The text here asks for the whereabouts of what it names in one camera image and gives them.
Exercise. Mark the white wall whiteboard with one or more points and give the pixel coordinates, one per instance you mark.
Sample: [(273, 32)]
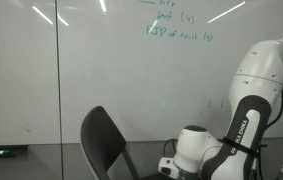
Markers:
[(114, 73)]

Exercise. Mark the black marker tray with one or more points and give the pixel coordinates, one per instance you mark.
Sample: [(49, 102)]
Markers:
[(17, 151)]

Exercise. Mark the black mesh office chair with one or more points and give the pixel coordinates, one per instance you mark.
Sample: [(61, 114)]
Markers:
[(101, 143)]

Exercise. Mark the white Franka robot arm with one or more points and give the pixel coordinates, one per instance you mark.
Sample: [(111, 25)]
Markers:
[(257, 76)]

